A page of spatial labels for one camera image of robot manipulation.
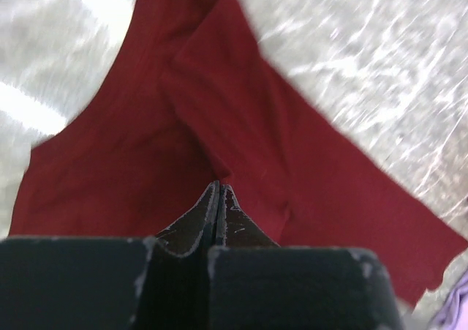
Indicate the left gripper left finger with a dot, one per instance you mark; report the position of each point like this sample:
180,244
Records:
193,229

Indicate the dark red t-shirt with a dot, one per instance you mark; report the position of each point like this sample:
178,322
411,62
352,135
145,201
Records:
190,100

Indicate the folded lavender t-shirt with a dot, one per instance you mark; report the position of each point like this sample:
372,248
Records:
453,313

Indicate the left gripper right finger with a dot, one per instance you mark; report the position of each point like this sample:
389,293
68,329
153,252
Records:
236,229

